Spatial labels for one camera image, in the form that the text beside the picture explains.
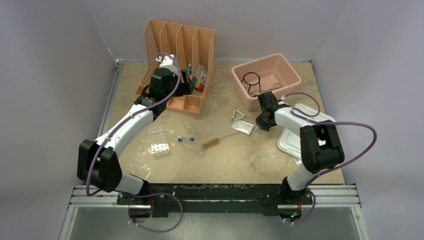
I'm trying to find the pink plastic bin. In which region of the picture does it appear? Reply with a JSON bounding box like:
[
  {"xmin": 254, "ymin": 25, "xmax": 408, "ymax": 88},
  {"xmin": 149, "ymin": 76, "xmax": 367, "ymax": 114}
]
[{"xmin": 231, "ymin": 53, "xmax": 302, "ymax": 111}]

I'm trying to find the white clay triangle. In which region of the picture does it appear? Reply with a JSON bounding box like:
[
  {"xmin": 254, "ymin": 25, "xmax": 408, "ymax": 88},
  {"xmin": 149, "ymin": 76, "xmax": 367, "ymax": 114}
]
[{"xmin": 231, "ymin": 108, "xmax": 246, "ymax": 122}]

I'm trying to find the clear glass beaker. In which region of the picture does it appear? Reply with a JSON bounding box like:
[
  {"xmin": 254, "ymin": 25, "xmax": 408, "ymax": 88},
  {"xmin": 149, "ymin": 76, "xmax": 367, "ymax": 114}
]
[{"xmin": 182, "ymin": 118, "xmax": 200, "ymax": 137}]

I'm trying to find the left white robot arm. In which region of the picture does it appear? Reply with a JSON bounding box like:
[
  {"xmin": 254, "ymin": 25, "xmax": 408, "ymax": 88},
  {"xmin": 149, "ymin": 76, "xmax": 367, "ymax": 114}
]
[{"xmin": 77, "ymin": 64, "xmax": 194, "ymax": 205}]

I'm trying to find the clear test tube rack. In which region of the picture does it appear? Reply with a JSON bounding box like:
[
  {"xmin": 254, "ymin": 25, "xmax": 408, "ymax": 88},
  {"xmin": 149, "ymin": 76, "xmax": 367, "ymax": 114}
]
[{"xmin": 147, "ymin": 126, "xmax": 170, "ymax": 157}]

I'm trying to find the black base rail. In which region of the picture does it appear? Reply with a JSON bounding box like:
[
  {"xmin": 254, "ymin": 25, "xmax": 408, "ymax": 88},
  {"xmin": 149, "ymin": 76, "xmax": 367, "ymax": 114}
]
[{"xmin": 117, "ymin": 183, "xmax": 314, "ymax": 219}]

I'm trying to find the aluminium frame rail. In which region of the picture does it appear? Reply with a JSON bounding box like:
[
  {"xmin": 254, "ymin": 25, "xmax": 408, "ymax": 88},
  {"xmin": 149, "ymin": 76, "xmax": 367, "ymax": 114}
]
[{"xmin": 68, "ymin": 185, "xmax": 362, "ymax": 208}]

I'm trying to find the black wire tripod stand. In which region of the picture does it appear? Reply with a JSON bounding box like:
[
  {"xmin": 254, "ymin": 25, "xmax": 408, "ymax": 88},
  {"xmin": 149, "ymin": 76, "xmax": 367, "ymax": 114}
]
[{"xmin": 240, "ymin": 71, "xmax": 262, "ymax": 98}]

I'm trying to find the test tube brush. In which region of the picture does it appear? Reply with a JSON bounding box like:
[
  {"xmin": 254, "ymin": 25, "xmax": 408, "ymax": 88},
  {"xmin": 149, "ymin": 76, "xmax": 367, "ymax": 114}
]
[{"xmin": 200, "ymin": 132, "xmax": 239, "ymax": 151}]

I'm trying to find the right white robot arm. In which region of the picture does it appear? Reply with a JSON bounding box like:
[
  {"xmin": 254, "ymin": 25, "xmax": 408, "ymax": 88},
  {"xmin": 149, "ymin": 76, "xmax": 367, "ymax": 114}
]
[{"xmin": 255, "ymin": 92, "xmax": 345, "ymax": 204}]

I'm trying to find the green capped tube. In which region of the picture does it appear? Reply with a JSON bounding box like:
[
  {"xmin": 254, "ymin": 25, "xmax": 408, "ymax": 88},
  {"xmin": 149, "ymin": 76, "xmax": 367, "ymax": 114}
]
[{"xmin": 186, "ymin": 63, "xmax": 192, "ymax": 75}]

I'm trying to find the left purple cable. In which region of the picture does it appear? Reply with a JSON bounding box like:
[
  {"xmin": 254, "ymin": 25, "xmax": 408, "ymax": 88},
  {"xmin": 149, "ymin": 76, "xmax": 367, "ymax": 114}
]
[{"xmin": 85, "ymin": 52, "xmax": 185, "ymax": 233}]

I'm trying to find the blue capped test tube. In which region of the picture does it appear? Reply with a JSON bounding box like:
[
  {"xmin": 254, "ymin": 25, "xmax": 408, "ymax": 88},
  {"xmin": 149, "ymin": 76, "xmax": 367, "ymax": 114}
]
[{"xmin": 177, "ymin": 136, "xmax": 196, "ymax": 143}]

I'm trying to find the white plastic bin lid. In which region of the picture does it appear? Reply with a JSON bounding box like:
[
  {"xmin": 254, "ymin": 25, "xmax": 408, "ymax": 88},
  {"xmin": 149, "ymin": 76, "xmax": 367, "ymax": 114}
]
[{"xmin": 277, "ymin": 103, "xmax": 336, "ymax": 166}]

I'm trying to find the orange plastic file organizer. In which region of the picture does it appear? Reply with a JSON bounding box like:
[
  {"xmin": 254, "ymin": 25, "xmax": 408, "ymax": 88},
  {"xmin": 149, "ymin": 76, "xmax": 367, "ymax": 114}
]
[{"xmin": 135, "ymin": 19, "xmax": 215, "ymax": 117}]

